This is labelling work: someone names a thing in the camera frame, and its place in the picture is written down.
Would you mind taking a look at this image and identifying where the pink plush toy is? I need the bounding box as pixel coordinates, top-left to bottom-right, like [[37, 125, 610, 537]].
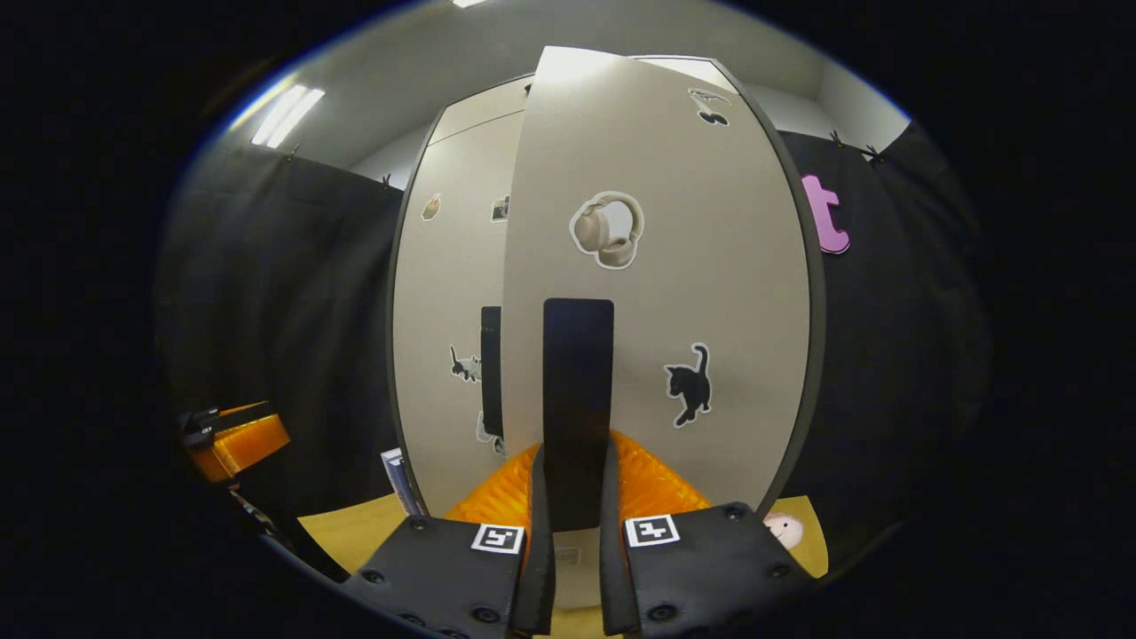
[[764, 512, 805, 550]]

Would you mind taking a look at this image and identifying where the black backdrop cloth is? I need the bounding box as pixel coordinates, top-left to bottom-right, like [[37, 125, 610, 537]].
[[155, 120, 990, 578]]

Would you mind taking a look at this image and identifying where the small ceiling light panel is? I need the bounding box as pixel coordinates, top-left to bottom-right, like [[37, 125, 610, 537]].
[[250, 84, 327, 150]]

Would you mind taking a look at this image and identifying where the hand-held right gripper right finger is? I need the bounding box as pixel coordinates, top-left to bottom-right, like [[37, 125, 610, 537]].
[[599, 430, 813, 639]]

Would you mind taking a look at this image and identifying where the beige double-door shoe cabinet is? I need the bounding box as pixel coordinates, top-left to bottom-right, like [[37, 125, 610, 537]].
[[386, 46, 828, 533]]

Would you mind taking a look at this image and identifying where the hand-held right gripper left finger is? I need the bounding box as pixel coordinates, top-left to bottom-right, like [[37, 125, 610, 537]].
[[342, 442, 557, 639]]

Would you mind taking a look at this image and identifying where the beige cabinet door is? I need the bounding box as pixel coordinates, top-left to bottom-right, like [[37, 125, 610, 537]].
[[390, 111, 526, 517], [501, 46, 826, 533]]

